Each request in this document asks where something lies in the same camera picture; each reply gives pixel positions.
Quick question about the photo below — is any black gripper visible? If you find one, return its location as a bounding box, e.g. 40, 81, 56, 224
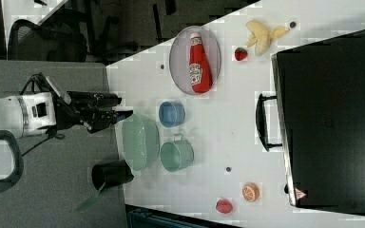
53, 91, 133, 134

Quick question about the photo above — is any red plush ketchup bottle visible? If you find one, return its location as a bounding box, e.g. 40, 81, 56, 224
188, 32, 213, 94

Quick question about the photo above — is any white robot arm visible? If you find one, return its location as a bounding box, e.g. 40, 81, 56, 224
0, 91, 132, 193

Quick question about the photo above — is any green plastic colander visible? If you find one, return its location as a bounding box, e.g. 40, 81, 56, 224
122, 114, 160, 171

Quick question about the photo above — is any blue plastic cup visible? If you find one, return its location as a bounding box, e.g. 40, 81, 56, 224
159, 101, 185, 128

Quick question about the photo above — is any black cylinder with green strip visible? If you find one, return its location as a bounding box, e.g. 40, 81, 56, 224
76, 160, 134, 213

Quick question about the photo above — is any black office chair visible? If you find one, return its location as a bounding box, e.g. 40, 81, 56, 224
7, 19, 87, 62

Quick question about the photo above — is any small red plush strawberry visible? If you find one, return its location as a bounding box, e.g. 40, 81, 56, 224
234, 47, 248, 61

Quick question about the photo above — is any large red plush strawberry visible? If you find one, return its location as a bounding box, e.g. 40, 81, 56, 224
216, 199, 233, 214

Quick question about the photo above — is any plush orange slice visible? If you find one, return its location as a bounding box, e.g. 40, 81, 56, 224
241, 182, 259, 202

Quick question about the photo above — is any plush peeled banana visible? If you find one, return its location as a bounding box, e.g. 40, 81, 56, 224
245, 20, 290, 56

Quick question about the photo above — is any black toaster oven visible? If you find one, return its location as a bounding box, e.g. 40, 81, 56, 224
271, 29, 365, 216

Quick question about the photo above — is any green mug with handle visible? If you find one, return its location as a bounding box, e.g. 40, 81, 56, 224
160, 134, 194, 172

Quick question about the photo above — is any blue metal frame rail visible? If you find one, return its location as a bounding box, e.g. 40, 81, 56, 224
127, 208, 237, 228

